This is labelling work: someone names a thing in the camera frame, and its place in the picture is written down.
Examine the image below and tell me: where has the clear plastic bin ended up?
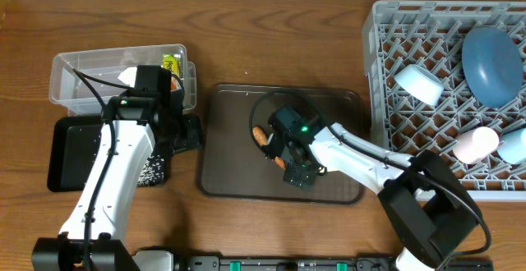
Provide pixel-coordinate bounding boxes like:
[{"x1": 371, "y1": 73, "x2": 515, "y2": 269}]
[{"x1": 48, "y1": 44, "x2": 197, "y2": 116}]

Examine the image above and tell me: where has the dark blue plate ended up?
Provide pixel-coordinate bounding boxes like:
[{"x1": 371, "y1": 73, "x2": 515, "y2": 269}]
[{"x1": 462, "y1": 27, "x2": 524, "y2": 108}]

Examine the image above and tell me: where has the pink white cup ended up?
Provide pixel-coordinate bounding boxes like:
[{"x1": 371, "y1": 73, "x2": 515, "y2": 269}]
[{"x1": 452, "y1": 126, "x2": 500, "y2": 164}]

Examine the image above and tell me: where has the orange carrot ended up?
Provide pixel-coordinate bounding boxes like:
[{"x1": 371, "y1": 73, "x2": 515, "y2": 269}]
[{"x1": 252, "y1": 126, "x2": 286, "y2": 170}]

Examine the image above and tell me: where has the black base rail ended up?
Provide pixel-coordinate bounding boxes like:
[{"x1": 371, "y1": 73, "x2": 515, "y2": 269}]
[{"x1": 135, "y1": 246, "x2": 494, "y2": 271}]

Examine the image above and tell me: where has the white tissue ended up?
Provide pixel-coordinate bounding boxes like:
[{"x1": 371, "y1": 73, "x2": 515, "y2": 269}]
[{"x1": 118, "y1": 67, "x2": 137, "y2": 88}]

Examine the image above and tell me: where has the yellow green snack wrapper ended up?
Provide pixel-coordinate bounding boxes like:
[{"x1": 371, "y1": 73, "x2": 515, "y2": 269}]
[{"x1": 162, "y1": 54, "x2": 182, "y2": 91}]

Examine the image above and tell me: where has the grey dishwasher rack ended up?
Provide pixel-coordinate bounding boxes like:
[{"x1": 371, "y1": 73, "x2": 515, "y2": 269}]
[{"x1": 362, "y1": 0, "x2": 525, "y2": 202}]

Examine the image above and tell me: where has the pile of white rice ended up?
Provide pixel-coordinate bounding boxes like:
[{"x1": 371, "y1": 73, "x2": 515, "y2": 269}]
[{"x1": 137, "y1": 155, "x2": 166, "y2": 187}]

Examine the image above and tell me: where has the brown serving tray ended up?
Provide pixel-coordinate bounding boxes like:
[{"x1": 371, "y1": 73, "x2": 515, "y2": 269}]
[{"x1": 197, "y1": 84, "x2": 365, "y2": 205}]

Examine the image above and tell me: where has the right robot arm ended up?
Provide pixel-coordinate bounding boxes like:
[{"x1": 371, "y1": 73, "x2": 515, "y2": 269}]
[{"x1": 263, "y1": 106, "x2": 487, "y2": 270}]

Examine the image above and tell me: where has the black plastic bin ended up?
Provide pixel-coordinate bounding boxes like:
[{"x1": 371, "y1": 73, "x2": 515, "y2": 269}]
[{"x1": 47, "y1": 112, "x2": 173, "y2": 193}]

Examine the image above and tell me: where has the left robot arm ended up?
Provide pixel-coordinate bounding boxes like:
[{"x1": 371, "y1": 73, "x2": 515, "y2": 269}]
[{"x1": 31, "y1": 65, "x2": 205, "y2": 270}]

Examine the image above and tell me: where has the light blue cup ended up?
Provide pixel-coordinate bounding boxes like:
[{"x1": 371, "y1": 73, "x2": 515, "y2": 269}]
[{"x1": 497, "y1": 128, "x2": 526, "y2": 165}]

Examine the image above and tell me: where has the light blue rice bowl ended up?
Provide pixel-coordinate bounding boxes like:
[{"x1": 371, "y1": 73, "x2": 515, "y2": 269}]
[{"x1": 394, "y1": 64, "x2": 444, "y2": 106}]

